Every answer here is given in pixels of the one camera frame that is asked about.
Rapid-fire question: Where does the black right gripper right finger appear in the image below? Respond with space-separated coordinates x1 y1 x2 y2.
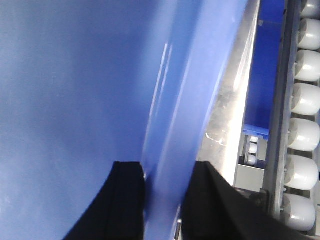
182 161 316 240

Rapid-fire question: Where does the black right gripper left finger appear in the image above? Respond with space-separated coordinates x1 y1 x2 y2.
65 161 146 240

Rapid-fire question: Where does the blue plastic tray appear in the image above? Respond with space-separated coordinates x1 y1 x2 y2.
0 0 248 240

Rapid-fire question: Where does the blue bin below shelf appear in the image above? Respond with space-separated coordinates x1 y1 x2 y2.
243 0 285 139

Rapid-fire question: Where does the white roller conveyor track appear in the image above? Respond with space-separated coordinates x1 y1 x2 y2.
263 0 320 240

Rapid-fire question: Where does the steel shelf front rail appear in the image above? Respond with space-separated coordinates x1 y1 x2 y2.
197 0 261 186

